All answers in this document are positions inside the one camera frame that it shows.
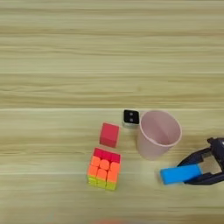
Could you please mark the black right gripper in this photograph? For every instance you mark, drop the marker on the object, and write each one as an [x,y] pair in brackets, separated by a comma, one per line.
[219,151]

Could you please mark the blue rectangular block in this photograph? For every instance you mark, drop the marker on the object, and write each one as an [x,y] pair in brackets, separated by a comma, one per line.
[180,174]

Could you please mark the pink plastic cup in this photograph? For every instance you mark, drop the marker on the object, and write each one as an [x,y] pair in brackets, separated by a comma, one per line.
[154,145]

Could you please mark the black and white small cube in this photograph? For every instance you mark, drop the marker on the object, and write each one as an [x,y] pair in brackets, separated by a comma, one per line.
[131,117]

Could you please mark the colourful puzzle cube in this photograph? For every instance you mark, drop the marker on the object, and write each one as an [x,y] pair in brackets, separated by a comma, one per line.
[104,169]

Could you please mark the red foam cube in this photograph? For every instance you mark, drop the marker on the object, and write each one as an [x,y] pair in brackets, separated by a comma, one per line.
[109,134]

